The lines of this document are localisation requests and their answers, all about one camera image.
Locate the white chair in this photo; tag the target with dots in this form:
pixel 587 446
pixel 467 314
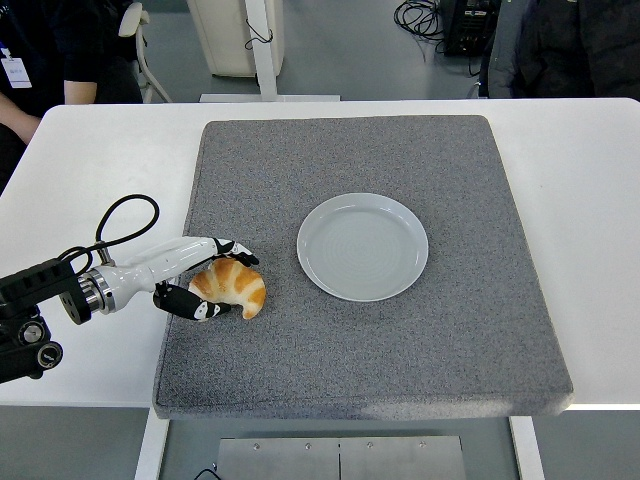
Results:
pixel 131 17

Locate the person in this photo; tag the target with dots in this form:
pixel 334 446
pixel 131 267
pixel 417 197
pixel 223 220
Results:
pixel 55 30
pixel 565 50

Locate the person's left forearm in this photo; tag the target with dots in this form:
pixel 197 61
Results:
pixel 80 92

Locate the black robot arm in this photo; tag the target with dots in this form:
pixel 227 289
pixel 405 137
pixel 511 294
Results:
pixel 35 280

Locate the white stand post with base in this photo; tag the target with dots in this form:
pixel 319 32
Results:
pixel 264 70

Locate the person's right forearm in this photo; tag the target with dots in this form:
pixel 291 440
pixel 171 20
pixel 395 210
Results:
pixel 17 120

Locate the white table leg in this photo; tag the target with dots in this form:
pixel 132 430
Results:
pixel 150 450
pixel 527 450

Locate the round grey plate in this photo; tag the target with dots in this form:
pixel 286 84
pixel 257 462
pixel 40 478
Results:
pixel 362 250

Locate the grey fabric mat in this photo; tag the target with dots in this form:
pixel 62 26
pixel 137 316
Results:
pixel 350 350

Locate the black equipment box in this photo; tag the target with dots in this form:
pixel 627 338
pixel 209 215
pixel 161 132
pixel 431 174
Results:
pixel 465 30

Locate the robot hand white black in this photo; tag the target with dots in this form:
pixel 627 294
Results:
pixel 150 265

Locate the golden croissant bread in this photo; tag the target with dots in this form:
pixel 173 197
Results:
pixel 240 285

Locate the white cabinet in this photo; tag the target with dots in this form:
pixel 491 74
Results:
pixel 225 40

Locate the grey metal plate with screws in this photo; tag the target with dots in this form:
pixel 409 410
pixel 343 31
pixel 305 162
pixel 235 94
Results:
pixel 340 460

